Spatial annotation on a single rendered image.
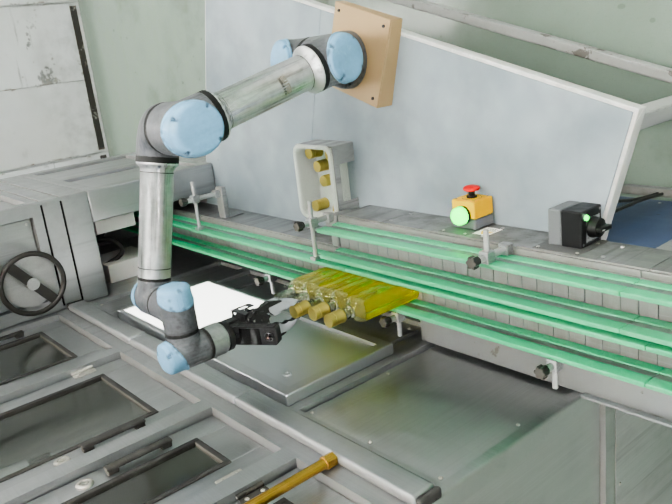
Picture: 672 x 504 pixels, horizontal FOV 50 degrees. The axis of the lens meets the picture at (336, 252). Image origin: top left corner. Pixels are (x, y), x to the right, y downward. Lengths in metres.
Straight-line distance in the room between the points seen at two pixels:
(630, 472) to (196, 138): 1.28
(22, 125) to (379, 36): 3.78
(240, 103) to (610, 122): 0.77
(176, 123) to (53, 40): 3.99
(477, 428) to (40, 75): 4.40
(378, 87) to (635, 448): 1.09
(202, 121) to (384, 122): 0.63
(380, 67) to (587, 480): 1.11
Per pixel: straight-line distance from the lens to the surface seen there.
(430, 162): 1.90
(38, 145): 5.41
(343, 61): 1.73
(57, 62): 5.47
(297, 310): 1.76
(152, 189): 1.67
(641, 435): 1.95
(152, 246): 1.68
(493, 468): 1.45
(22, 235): 2.54
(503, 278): 1.66
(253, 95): 1.62
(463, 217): 1.73
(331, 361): 1.79
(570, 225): 1.58
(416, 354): 1.87
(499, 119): 1.74
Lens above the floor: 2.12
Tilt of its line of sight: 37 degrees down
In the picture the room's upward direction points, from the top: 110 degrees counter-clockwise
